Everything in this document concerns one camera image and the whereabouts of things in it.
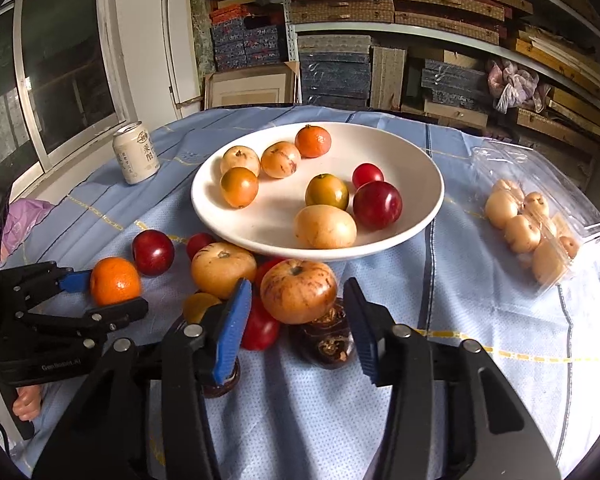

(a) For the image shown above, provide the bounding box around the orange tomato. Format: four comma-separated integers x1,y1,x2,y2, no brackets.
220,166,260,209

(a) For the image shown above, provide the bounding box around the clear plastic clamshell container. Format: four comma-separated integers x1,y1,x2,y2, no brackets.
472,140,600,297

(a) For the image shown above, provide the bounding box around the pale wooden drawer box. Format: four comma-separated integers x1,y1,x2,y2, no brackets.
422,99,490,128

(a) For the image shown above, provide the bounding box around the stack of dark grey boxes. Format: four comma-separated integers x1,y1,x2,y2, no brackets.
422,59,490,111

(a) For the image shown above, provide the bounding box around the person's left hand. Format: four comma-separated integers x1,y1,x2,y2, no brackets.
0,371,45,423

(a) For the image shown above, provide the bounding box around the dark red plum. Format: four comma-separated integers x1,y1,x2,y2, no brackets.
352,180,404,231
131,229,176,277

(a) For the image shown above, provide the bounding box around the pale yellow pepino melon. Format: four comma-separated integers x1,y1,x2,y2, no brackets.
293,204,358,250

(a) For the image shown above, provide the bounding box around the stack of blue patterned boxes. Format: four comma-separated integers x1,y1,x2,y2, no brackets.
210,5,288,72

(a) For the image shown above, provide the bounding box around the weathered grey flat box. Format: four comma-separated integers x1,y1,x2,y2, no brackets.
298,35,372,55

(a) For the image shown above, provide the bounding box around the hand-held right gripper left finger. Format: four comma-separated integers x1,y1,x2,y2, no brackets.
32,277,253,480

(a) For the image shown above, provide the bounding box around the stack of yellow wooden boxes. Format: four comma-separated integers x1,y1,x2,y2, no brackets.
500,25,600,146

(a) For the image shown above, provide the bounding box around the weathered grey upright box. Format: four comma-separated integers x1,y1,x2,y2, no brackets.
371,46,408,110

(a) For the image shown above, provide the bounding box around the stack of blue-grey marbled boxes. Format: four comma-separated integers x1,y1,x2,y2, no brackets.
300,51,372,107

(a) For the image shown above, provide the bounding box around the wooden picture frame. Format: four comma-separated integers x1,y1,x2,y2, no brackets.
203,61,301,110

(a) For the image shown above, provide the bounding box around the cream drink can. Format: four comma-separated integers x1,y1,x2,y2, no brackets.
112,121,159,186

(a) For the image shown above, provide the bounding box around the yellow loquat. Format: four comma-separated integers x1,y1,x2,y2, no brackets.
260,141,302,179
220,146,261,177

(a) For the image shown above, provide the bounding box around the orange mandarin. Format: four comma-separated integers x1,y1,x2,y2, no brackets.
294,125,332,159
89,257,143,307

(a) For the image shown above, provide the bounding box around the white panel board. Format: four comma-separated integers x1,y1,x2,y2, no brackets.
161,0,204,107

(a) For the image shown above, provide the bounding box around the stack of woven brown boxes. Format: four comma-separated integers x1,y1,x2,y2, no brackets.
287,0,536,43

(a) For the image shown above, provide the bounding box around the white-framed window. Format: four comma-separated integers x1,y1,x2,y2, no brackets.
0,0,138,201

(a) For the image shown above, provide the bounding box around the pink cloth bundle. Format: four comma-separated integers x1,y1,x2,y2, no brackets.
486,57,552,115

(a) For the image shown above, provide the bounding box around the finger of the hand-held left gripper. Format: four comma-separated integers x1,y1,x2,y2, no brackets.
0,261,93,306
17,296,149,341

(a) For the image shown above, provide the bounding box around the small yellow tomato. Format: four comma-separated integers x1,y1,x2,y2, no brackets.
182,291,223,325

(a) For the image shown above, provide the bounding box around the light blue tablecloth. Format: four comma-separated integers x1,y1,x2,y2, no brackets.
0,105,600,480

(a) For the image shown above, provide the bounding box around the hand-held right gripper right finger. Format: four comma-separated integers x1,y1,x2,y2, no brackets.
342,276,563,480

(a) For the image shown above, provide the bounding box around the yellow-green tomato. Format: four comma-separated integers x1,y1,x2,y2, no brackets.
305,173,350,211

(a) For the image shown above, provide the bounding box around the green marbled board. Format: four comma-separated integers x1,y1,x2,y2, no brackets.
189,0,217,92

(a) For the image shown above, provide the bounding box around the purple plastic bag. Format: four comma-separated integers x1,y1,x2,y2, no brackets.
1,198,56,256

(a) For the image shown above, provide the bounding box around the white oval plate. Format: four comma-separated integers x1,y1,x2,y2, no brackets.
190,121,445,261

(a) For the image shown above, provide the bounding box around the group of pale loquats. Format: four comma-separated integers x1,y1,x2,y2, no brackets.
485,178,581,285

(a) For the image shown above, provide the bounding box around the white metal shelf rack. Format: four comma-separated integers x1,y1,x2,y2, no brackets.
277,0,600,111

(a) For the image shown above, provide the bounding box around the purple-striped pepino melon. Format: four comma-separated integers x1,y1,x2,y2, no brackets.
259,258,339,325

